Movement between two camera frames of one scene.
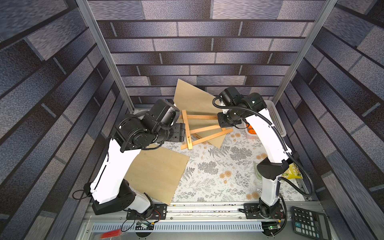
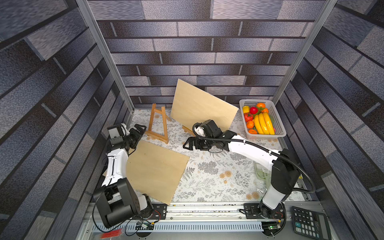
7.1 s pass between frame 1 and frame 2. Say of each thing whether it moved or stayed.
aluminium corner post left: stayed
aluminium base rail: stayed
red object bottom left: stayed
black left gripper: moved
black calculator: stayed
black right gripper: moved
